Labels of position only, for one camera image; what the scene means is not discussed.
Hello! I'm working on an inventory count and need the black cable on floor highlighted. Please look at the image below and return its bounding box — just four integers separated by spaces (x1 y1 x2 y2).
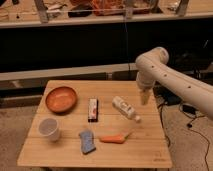
156 99 212 171

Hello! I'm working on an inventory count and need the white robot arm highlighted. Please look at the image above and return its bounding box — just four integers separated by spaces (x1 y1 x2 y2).
135 47 213 120

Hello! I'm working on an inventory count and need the wooden folding table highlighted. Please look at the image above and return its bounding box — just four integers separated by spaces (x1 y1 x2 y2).
17 80 172 168

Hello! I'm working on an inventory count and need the blue sponge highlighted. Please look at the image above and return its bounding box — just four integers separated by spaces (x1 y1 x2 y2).
79 130 96 154

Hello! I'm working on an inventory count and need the white plastic bottle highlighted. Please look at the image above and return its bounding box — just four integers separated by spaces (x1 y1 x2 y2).
112 96 141 122

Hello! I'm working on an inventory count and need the orange wooden bowl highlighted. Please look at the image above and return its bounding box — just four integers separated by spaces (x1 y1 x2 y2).
45 86 77 113

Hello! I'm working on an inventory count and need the orange carrot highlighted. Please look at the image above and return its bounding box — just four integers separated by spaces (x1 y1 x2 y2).
99 133 129 144

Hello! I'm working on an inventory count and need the black hanging cable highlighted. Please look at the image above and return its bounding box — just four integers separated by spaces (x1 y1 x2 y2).
123 16 132 80

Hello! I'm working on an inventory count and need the translucent plastic cup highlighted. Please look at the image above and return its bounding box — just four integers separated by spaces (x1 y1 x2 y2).
38 118 60 142

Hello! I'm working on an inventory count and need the black and white box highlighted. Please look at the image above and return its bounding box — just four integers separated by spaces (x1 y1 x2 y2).
88 98 98 122

